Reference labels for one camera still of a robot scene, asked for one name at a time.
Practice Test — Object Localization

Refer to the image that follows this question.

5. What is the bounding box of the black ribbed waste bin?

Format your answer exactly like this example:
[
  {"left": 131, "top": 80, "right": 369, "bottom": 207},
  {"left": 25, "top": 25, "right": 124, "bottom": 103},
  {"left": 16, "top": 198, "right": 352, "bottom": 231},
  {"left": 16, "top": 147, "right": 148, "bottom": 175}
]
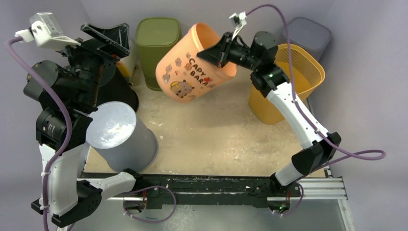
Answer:
[{"left": 96, "top": 65, "right": 139, "bottom": 112}]

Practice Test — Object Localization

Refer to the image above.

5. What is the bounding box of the olive green waste bin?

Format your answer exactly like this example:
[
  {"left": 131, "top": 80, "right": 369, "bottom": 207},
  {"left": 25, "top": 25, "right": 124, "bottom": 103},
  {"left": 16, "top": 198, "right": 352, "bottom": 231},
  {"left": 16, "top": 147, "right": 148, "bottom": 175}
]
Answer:
[{"left": 135, "top": 17, "right": 181, "bottom": 91}]

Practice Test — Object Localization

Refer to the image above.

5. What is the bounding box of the orange smooth bucket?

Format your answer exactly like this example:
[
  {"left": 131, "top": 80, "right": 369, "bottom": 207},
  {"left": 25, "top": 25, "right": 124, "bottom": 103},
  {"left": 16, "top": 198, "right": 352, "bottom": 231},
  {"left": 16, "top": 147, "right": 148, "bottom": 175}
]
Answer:
[{"left": 155, "top": 23, "right": 237, "bottom": 103}]

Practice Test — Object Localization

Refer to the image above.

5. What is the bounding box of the light grey smooth bucket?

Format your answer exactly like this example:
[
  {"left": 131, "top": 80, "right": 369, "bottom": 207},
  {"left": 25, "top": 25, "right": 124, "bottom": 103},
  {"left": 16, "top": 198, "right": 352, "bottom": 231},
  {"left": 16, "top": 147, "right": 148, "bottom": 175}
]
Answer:
[{"left": 86, "top": 101, "right": 159, "bottom": 172}]

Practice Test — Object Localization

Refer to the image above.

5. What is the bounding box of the yellow mesh waste bin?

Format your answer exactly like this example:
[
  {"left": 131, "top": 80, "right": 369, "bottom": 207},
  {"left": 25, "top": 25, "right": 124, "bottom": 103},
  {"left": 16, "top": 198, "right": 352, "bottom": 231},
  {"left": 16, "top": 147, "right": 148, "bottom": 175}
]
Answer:
[{"left": 248, "top": 43, "right": 326, "bottom": 126}]

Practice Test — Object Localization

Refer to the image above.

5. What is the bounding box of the dark grey mesh bin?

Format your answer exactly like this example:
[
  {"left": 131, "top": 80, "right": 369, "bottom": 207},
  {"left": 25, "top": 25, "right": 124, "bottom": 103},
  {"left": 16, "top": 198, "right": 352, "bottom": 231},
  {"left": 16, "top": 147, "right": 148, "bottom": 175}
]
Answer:
[{"left": 277, "top": 17, "right": 332, "bottom": 61}]

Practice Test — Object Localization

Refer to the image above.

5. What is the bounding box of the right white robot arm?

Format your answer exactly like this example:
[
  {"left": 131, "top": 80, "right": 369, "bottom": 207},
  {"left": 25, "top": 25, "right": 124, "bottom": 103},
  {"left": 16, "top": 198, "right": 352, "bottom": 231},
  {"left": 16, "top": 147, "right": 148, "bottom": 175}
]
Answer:
[{"left": 197, "top": 31, "right": 341, "bottom": 188}]

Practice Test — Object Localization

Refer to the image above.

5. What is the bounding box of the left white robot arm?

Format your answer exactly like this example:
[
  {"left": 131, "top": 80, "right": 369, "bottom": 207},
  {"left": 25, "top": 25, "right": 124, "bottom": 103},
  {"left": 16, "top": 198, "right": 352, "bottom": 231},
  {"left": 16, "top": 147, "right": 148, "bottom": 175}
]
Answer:
[{"left": 16, "top": 21, "right": 130, "bottom": 229}]

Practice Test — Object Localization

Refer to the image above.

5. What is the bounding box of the cream three-drawer mini cabinet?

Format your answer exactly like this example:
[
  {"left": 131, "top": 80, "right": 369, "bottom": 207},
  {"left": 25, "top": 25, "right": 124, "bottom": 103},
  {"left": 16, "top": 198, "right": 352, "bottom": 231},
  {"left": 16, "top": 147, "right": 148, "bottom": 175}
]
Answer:
[{"left": 116, "top": 40, "right": 137, "bottom": 85}]

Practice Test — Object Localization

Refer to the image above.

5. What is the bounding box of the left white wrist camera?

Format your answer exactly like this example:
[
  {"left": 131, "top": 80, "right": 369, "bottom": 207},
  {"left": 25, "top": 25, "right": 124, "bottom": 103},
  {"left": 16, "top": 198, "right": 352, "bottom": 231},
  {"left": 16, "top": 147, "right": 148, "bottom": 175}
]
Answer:
[{"left": 14, "top": 12, "right": 81, "bottom": 51}]

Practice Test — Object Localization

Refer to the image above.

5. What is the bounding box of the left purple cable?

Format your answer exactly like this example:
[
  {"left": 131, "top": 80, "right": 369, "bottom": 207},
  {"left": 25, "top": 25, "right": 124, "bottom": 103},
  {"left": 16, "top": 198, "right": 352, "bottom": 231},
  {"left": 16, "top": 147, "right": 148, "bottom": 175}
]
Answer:
[{"left": 4, "top": 37, "right": 177, "bottom": 231}]

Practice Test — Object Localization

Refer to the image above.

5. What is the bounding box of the purple cable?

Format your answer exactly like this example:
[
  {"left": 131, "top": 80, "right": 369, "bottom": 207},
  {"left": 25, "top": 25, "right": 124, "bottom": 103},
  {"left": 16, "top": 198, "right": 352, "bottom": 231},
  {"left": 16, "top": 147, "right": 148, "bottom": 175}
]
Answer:
[
  {"left": 245, "top": 3, "right": 386, "bottom": 218},
  {"left": 4, "top": 37, "right": 177, "bottom": 231}
]

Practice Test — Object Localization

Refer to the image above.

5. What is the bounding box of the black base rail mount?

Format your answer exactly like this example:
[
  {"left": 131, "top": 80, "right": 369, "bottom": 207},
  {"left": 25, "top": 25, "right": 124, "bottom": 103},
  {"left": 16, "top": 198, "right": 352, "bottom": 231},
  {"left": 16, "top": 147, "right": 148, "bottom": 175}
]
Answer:
[{"left": 122, "top": 174, "right": 301, "bottom": 209}]

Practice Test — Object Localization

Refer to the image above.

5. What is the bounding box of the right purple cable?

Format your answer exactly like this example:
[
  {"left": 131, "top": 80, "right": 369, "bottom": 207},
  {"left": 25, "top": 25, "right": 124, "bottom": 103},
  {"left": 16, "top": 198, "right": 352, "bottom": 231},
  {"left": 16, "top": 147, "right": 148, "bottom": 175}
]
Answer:
[{"left": 245, "top": 3, "right": 386, "bottom": 218}]

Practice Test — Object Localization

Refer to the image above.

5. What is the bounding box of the aluminium frame rail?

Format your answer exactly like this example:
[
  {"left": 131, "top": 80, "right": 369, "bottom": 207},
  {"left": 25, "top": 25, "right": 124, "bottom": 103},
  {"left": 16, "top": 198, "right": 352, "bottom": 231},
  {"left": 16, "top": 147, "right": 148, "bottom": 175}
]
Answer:
[{"left": 56, "top": 169, "right": 355, "bottom": 231}]

